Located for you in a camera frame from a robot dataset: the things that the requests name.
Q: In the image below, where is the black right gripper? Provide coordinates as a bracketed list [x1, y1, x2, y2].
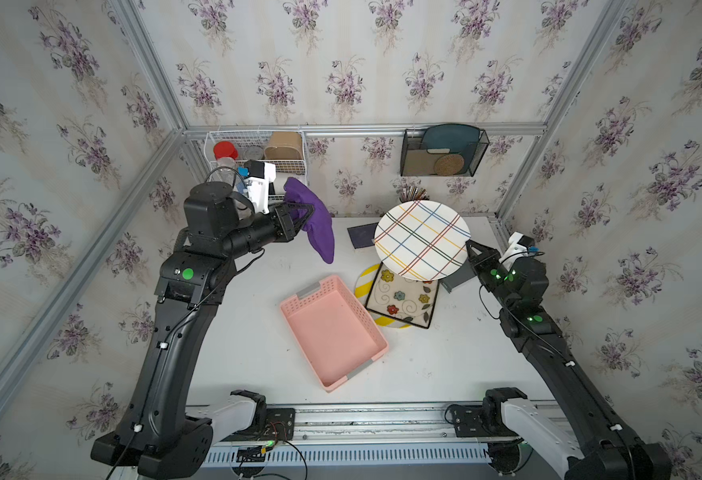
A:
[467, 238, 517, 313]

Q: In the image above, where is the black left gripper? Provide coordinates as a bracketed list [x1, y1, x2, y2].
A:
[218, 203, 317, 263]

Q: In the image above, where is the purple microfibre cloth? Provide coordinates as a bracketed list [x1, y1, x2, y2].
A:
[284, 178, 336, 264]

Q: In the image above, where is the round plaid pattern plate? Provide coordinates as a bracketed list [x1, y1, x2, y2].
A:
[373, 200, 472, 282]

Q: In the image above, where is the square floral plate black rim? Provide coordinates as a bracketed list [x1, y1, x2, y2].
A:
[363, 263, 440, 329]

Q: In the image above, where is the yellow white striped round plate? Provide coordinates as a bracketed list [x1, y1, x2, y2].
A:
[354, 264, 410, 329]

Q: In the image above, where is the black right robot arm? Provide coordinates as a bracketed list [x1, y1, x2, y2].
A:
[466, 238, 672, 479]

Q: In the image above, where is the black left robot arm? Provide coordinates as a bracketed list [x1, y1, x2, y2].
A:
[90, 182, 315, 479]

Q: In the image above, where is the dark grey book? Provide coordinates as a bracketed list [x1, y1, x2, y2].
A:
[440, 261, 476, 293]

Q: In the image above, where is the dark blue notebook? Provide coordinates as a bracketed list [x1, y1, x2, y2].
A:
[347, 223, 378, 249]

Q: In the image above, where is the red lid jar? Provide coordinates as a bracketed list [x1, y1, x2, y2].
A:
[213, 141, 239, 160]

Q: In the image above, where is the coloured pencils bunch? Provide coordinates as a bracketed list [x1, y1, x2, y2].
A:
[398, 185, 430, 203]

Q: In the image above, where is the round cork coaster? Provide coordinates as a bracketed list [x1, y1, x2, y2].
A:
[434, 153, 465, 176]

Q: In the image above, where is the pink plastic dish tray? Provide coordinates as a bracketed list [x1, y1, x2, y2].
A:
[280, 275, 389, 392]

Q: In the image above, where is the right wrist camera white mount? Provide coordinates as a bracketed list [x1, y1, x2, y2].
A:
[501, 232, 538, 267]

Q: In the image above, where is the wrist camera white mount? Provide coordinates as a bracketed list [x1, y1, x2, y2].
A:
[501, 232, 538, 267]
[242, 160, 277, 214]

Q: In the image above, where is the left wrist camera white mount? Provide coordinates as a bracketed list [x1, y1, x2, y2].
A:
[242, 160, 277, 214]

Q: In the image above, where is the white wire wall basket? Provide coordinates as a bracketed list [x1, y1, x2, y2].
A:
[200, 127, 309, 202]

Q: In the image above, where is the black mesh wall organizer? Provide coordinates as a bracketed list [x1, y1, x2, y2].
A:
[400, 127, 490, 177]

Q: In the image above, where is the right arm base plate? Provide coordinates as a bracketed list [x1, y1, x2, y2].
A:
[444, 403, 508, 438]

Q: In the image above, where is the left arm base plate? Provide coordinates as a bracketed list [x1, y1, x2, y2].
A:
[222, 407, 296, 442]

